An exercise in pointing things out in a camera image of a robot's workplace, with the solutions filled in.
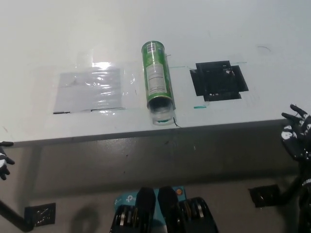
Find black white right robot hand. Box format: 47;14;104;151
281;103;311;161

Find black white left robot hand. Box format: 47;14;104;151
0;141;16;181

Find clear plastic chips tray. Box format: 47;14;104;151
148;97;176;127

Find black teal robot torso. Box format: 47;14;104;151
109;185;220;233

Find green cylindrical chips can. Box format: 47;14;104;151
141;40;176;110

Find black metal table leg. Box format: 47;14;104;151
278;174;304;205
0;199;34;232

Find black tape square patch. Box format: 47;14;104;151
190;60;250;102

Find clear plastic sheet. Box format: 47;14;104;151
52;67;127;115

